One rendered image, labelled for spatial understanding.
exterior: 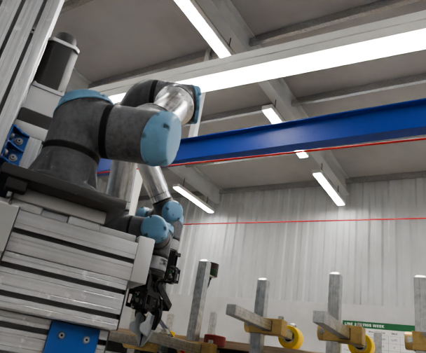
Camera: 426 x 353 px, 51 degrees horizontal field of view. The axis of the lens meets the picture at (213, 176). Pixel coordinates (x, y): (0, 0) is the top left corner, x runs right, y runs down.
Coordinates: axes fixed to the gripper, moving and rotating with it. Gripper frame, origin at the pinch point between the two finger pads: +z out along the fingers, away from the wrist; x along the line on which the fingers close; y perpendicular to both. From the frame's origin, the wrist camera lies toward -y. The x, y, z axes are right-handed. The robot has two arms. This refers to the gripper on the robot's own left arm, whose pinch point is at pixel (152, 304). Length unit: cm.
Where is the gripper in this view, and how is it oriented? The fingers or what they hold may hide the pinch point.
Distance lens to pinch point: 172.7
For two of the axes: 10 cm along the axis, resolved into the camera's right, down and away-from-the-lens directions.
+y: 8.7, -0.8, -4.9
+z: -1.5, 9.0, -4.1
